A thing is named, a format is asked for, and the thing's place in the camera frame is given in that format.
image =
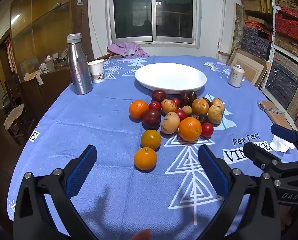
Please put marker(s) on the wooden glass cabinet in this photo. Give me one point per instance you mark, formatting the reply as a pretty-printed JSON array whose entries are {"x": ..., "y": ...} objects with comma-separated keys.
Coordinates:
[{"x": 38, "y": 30}]

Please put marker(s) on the white paper cup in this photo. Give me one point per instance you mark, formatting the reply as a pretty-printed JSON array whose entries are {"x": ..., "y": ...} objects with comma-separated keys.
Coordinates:
[{"x": 96, "y": 71}]

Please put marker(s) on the wooden chair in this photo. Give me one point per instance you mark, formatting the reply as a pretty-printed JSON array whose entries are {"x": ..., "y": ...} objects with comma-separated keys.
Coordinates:
[{"x": 109, "y": 55}]

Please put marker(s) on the white wall trunking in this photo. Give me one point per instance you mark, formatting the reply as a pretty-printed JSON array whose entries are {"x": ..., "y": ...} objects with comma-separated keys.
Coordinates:
[{"x": 223, "y": 25}]

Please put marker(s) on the brown cardboard box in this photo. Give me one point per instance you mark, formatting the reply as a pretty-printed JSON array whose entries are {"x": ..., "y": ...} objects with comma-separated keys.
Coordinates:
[{"x": 276, "y": 118}]

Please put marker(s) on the low wooden sideboard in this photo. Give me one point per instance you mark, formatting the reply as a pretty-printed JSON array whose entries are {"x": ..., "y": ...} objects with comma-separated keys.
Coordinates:
[{"x": 46, "y": 87}]

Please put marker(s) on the yellow-green mandarin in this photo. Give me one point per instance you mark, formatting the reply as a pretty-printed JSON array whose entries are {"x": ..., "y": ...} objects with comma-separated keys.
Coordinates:
[{"x": 151, "y": 139}]

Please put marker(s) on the person's left hand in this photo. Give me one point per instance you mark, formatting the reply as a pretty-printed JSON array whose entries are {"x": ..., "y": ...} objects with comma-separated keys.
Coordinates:
[{"x": 141, "y": 236}]

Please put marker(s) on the wooden picture frames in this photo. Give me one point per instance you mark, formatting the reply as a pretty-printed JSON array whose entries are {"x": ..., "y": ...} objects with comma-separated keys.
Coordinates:
[{"x": 249, "y": 66}]

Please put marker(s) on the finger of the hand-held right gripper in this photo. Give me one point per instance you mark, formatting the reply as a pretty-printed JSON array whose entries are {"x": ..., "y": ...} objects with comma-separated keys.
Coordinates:
[
  {"x": 284, "y": 132},
  {"x": 257, "y": 155}
]

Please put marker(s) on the pale beverage can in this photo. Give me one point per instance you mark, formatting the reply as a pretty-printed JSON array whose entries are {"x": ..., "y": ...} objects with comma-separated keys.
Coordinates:
[{"x": 235, "y": 77}]

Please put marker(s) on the white oval plate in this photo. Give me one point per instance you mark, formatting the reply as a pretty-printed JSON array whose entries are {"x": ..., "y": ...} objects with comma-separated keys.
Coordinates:
[{"x": 169, "y": 76}]

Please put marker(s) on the stack of patterned boxes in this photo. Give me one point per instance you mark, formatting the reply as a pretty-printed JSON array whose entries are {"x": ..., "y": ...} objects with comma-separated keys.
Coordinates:
[{"x": 289, "y": 25}]

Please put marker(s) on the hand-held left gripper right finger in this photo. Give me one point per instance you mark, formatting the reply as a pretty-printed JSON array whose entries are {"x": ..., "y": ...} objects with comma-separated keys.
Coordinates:
[{"x": 211, "y": 170}]

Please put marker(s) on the person's right hand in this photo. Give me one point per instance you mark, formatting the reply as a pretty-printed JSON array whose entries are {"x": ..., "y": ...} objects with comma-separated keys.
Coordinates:
[{"x": 286, "y": 220}]

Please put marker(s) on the sliding window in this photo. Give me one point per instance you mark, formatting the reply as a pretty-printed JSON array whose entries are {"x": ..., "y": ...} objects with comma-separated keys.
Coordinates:
[{"x": 134, "y": 10}]

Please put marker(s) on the purple garment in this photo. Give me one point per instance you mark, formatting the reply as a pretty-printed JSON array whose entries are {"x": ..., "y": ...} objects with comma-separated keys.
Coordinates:
[{"x": 125, "y": 48}]

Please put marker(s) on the stainless steel bottle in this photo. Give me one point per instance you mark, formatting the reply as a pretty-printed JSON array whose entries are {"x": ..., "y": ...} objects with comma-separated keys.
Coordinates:
[{"x": 78, "y": 70}]

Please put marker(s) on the blue printed tablecloth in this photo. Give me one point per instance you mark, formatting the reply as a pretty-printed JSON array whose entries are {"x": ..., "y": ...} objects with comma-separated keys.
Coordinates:
[{"x": 101, "y": 130}]

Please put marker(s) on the crumpled white tissue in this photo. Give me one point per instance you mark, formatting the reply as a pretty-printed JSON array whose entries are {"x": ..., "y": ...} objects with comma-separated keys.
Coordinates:
[{"x": 279, "y": 143}]

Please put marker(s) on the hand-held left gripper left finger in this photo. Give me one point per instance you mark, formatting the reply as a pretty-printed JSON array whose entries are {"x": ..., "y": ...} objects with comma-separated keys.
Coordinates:
[{"x": 81, "y": 170}]

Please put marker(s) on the patterned board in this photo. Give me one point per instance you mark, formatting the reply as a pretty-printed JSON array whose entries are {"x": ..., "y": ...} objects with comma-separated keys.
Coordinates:
[{"x": 239, "y": 27}]

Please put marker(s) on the white metal shelf rack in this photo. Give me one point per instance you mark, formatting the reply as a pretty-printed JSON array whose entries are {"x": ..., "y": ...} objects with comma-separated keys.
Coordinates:
[{"x": 272, "y": 30}]

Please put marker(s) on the small orange loquat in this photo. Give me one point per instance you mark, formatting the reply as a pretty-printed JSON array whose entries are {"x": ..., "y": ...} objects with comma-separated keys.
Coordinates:
[{"x": 186, "y": 110}]

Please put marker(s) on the orange mandarin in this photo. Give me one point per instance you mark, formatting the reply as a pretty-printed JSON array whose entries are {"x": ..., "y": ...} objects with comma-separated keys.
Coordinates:
[
  {"x": 139, "y": 109},
  {"x": 190, "y": 129},
  {"x": 145, "y": 158}
]

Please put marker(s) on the woven hand fan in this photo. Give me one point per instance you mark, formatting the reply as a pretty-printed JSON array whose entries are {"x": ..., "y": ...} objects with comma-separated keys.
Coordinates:
[{"x": 13, "y": 116}]

